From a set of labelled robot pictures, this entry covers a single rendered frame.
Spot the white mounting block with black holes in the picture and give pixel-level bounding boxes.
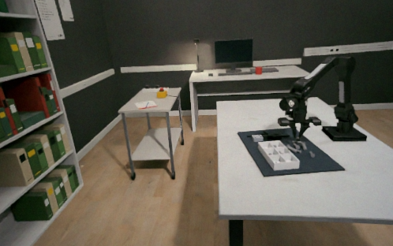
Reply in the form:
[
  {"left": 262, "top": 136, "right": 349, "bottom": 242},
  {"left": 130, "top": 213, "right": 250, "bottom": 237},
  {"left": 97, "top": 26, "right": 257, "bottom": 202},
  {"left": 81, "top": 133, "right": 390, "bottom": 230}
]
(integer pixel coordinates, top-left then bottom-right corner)
[{"left": 252, "top": 135, "right": 263, "bottom": 142}]

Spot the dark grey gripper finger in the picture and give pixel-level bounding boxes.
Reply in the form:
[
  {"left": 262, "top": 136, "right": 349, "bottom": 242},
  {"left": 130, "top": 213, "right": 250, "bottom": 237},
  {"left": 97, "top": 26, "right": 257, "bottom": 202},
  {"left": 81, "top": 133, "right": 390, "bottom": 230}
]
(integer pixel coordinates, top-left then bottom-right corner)
[
  {"left": 289, "top": 126, "right": 297, "bottom": 138},
  {"left": 299, "top": 124, "right": 310, "bottom": 138}
]

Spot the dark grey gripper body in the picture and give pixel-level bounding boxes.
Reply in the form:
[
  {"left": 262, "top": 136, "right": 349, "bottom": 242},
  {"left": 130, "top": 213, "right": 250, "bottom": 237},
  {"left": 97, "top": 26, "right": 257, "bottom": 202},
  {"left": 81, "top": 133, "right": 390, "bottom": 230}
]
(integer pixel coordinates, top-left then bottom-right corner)
[{"left": 278, "top": 109, "right": 322, "bottom": 127}]

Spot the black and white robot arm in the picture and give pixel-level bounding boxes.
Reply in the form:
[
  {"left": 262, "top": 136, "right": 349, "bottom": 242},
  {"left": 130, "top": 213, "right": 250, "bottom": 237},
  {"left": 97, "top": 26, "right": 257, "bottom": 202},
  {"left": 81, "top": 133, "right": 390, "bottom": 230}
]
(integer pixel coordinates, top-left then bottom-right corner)
[{"left": 279, "top": 57, "right": 358, "bottom": 133}]

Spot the white divided parts tray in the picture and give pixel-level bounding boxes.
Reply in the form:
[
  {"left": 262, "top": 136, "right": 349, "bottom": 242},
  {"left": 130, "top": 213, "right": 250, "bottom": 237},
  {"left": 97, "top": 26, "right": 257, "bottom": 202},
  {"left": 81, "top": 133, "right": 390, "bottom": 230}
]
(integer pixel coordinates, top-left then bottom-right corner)
[{"left": 258, "top": 140, "right": 300, "bottom": 170}]

